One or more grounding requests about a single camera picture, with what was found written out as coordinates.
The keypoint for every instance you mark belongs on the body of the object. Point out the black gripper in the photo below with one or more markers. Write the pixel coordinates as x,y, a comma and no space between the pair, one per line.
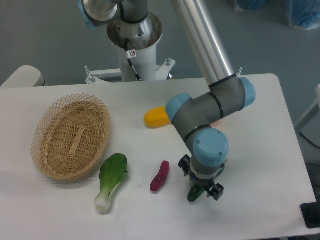
213,190

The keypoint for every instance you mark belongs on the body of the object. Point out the dark green cucumber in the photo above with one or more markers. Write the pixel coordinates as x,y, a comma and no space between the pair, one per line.
197,191

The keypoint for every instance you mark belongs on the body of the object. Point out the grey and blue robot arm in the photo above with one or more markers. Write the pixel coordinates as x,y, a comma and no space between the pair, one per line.
191,117

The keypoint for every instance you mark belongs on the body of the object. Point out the purple sweet potato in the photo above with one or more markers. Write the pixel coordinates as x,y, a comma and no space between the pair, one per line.
160,179

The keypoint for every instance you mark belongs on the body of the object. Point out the yellow mango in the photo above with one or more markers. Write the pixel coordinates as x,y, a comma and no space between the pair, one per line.
156,117

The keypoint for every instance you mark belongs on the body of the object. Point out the green bok choy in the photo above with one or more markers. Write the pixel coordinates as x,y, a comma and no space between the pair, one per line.
112,173

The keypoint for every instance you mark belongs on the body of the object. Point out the black device at table edge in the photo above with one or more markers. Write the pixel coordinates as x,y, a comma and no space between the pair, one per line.
311,214

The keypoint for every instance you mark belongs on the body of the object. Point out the woven wicker basket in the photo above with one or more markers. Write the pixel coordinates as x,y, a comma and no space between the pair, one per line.
71,137

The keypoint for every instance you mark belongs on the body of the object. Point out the blue plastic bag top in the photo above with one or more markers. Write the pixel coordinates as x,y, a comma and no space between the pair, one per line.
248,5

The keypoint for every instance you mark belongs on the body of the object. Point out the blue plastic bag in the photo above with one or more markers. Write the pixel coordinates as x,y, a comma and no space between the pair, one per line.
248,5
303,14

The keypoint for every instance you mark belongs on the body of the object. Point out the white chair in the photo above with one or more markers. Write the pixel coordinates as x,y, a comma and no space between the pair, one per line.
25,76

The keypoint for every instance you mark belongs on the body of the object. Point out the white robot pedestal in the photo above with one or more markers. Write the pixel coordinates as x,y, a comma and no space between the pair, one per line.
136,47

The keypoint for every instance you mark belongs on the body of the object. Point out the white furniture frame right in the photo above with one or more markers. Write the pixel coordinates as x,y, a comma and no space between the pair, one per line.
310,112

